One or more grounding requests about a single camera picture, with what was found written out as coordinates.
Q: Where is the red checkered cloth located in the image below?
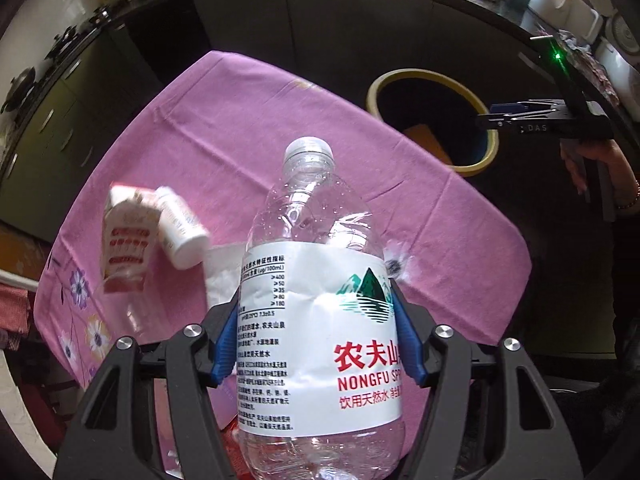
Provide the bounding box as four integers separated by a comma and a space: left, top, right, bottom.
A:
0, 280, 32, 338

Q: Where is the red and white carton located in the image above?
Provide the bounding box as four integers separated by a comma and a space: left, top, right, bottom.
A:
100, 182, 162, 294

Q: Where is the clear plastic water bottle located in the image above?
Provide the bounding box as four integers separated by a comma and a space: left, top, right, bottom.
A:
235, 136, 406, 480

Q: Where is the pink floral tablecloth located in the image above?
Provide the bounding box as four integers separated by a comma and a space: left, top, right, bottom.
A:
32, 50, 533, 480

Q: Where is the olive green cabinet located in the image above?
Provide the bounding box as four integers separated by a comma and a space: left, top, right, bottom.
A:
0, 25, 151, 221

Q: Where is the beaded bracelet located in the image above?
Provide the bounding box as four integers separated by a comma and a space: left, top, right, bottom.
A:
614, 177, 640, 211

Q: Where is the yellow-rimmed bin with black bag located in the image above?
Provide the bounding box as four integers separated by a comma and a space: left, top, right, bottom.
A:
366, 69, 500, 177

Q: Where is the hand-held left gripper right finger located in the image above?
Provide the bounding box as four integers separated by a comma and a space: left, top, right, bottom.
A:
387, 276, 586, 480

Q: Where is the white crumpled tissue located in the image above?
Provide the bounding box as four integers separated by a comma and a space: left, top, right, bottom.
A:
202, 242, 251, 312

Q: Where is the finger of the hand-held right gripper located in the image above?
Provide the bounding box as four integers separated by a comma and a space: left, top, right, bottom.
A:
475, 101, 563, 136

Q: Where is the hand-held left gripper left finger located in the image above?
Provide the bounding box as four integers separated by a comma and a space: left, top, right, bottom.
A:
60, 291, 245, 480

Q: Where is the patterned pink cloth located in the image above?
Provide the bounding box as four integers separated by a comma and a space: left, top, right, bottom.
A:
555, 30, 632, 107

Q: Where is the person's right hand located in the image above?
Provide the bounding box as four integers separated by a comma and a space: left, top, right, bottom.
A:
560, 137, 640, 211

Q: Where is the black wok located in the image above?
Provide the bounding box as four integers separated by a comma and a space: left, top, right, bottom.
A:
46, 35, 84, 69
0, 67, 39, 117

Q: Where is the orange packet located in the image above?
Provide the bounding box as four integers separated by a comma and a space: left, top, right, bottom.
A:
402, 124, 454, 167

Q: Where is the white pill bottle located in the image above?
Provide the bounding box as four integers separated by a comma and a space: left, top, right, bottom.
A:
154, 186, 211, 268

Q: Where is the white rice cooker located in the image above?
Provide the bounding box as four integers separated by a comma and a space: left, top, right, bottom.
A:
597, 10, 640, 77

